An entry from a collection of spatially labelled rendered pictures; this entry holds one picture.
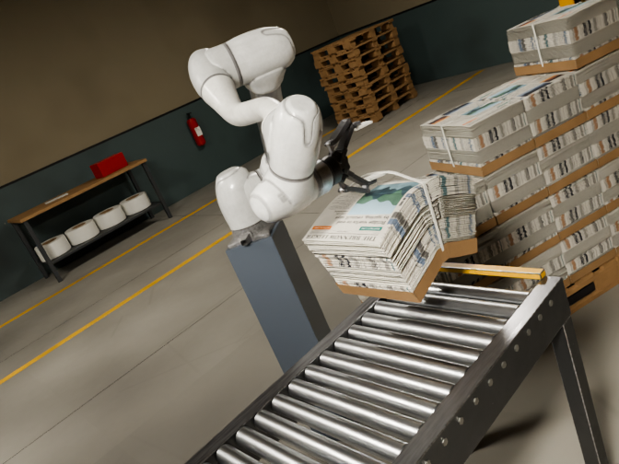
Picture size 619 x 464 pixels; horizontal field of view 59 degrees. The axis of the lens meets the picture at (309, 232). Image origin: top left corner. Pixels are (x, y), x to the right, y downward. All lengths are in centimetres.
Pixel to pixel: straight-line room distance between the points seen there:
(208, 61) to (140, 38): 753
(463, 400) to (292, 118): 71
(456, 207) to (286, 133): 60
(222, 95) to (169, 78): 768
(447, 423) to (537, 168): 156
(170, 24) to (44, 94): 231
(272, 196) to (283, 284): 99
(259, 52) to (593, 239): 185
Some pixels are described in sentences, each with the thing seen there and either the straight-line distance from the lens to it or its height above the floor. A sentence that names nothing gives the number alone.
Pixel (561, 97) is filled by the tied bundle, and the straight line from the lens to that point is 265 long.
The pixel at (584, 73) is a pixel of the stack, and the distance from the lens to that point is 273.
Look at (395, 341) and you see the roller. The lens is 157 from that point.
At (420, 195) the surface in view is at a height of 116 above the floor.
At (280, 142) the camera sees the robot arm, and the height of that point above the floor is 145.
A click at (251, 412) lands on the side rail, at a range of 154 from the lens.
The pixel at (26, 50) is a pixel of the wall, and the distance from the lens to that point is 857.
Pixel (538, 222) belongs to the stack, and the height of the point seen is 52.
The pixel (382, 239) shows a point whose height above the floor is 113.
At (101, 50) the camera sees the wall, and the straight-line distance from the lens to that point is 890.
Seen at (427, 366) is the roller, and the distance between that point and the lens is 144.
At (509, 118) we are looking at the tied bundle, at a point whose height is 101.
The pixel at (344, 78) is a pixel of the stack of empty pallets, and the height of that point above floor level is 78.
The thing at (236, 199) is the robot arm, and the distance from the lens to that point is 208.
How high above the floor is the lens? 163
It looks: 19 degrees down
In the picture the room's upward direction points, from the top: 23 degrees counter-clockwise
